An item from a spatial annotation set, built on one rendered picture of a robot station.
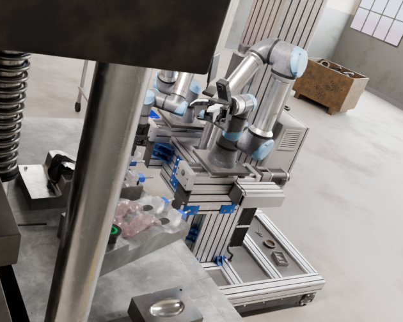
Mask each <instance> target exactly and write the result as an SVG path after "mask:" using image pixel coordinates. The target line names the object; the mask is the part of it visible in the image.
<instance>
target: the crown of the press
mask: <svg viewBox="0 0 403 322"><path fill-rule="evenodd" d="M230 3H231V0H0V49H1V50H11V51H16V52H26V53H32V54H41V55H47V56H57V57H63V58H72V59H82V60H87V61H97V62H103V63H112V64H118V65H127V66H137V67H143V68H153V69H158V70H168V71H174V72H183V73H193V74H198V75H205V74H207V73H208V72H209V69H210V66H211V63H212V59H213V57H214V53H215V51H216V47H217V43H218V41H219V37H220V35H221V31H222V28H223V25H224V23H225V19H226V15H227V13H228V9H229V6H230Z"/></svg>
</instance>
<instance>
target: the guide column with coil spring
mask: <svg viewBox="0 0 403 322"><path fill-rule="evenodd" d="M0 55H4V56H24V55H26V53H25V52H16V51H11V50H1V49H0ZM24 63H25V60H23V61H5V60H1V59H0V66H2V67H8V68H18V67H22V66H24ZM23 73H24V72H17V73H8V72H0V78H3V79H18V78H21V77H23ZM21 87H22V82H21V83H18V84H3V83H0V89H4V90H13V89H20V88H21ZM19 98H20V94H17V95H1V94H0V100H2V101H10V100H17V99H19ZM18 108H19V104H17V105H0V111H14V110H17V109H18ZM17 118H18V114H16V115H13V116H0V121H13V120H16V119H17ZM16 128H17V125H12V126H0V132H7V131H11V130H15V129H16ZM14 138H15V134H14V135H10V136H0V142H3V141H10V140H12V139H14ZM12 148H14V144H12V145H9V146H0V151H6V150H10V149H12ZM12 156H13V154H10V155H3V156H0V160H7V159H9V158H11V157H12ZM11 166H12V163H10V164H6V165H0V170H3V169H7V168H9V167H11ZM9 183H10V182H9V181H7V182H3V183H2V184H3V187H4V189H5V192H6V195H7V196H8V189H9Z"/></svg>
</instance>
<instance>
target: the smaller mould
mask: <svg viewBox="0 0 403 322"><path fill-rule="evenodd" d="M127 313H128V315H129V317H130V318H131V320H132V322H202V321H203V319H204V317H203V315H202V314H201V312H200V311H199V309H198V308H197V306H196V305H195V304H194V302H193V301H192V299H191V298H190V296H189V295H188V294H187V292H186V290H185V289H184V288H183V286H178V287H173V288H169V289H165V290H161V291H156V292H153V293H147V294H144V295H139V296H134V297H132V298H131V301H130V304H129V308H128V311H127Z"/></svg>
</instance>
